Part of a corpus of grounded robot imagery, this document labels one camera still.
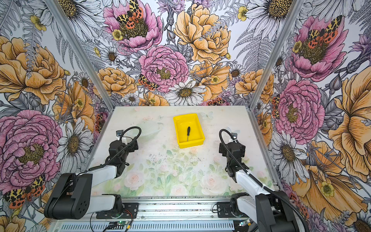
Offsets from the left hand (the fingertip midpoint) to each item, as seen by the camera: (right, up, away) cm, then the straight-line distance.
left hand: (128, 141), depth 91 cm
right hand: (+63, -3, -3) cm, 63 cm away
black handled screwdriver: (+38, +7, +15) cm, 41 cm away
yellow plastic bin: (+43, +2, +11) cm, 44 cm away
